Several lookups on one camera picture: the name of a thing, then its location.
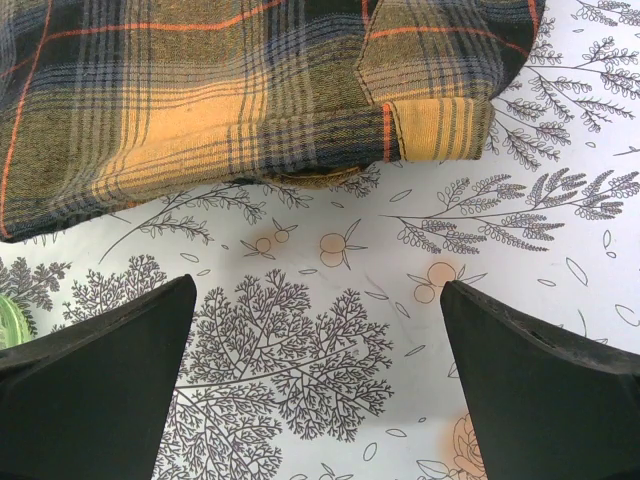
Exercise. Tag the green transparent glass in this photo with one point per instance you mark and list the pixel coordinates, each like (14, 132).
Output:
(10, 325)

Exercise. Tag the floral print tablecloth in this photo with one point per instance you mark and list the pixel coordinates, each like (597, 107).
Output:
(350, 300)

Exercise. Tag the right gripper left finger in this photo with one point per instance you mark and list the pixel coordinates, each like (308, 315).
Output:
(90, 400)

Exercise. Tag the yellow black plaid shirt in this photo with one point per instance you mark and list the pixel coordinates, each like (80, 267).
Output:
(200, 100)

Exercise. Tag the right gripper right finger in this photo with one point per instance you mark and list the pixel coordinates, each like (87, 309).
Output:
(550, 410)

